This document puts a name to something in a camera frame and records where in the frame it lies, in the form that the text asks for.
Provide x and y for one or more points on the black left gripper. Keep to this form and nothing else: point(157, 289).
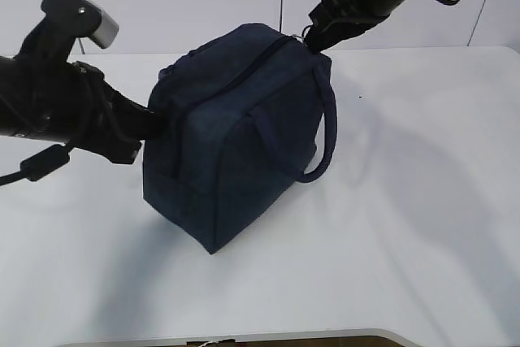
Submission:
point(91, 122)

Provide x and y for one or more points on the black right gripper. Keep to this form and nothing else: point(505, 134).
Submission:
point(334, 21)

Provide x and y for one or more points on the navy blue lunch bag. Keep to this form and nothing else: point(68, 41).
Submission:
point(247, 115)

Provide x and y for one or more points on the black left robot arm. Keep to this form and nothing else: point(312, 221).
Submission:
point(32, 100)

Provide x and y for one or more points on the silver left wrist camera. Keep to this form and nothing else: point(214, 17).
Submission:
point(64, 22)

